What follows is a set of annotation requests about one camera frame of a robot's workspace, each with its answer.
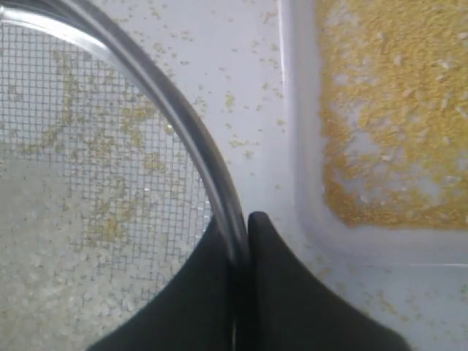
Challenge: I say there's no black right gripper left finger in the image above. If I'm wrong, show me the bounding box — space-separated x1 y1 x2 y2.
89 219 233 351

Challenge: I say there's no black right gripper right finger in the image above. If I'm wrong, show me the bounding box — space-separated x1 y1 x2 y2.
237 211 410 350

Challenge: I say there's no round stainless steel sieve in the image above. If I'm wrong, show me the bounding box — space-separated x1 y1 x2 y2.
0 0 249 326

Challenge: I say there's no yellow grain pile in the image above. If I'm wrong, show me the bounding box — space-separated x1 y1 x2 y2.
1 37 211 327

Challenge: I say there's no white plastic tray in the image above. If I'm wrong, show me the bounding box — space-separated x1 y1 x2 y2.
279 1 467 266

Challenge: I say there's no yellow millet in tray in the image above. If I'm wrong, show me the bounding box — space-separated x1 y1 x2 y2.
314 1 467 230

